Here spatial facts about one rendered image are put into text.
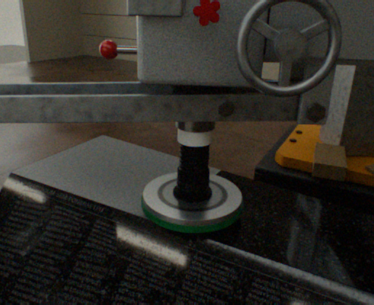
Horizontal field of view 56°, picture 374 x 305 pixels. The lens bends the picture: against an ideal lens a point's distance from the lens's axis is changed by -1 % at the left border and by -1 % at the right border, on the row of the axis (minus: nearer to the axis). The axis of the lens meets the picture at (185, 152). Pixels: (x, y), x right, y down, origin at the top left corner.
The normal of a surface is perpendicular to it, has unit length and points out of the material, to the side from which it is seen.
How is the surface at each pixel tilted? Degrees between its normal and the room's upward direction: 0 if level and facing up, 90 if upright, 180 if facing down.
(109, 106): 90
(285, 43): 90
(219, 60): 90
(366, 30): 90
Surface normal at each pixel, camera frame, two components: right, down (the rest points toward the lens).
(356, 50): 0.00, 0.39
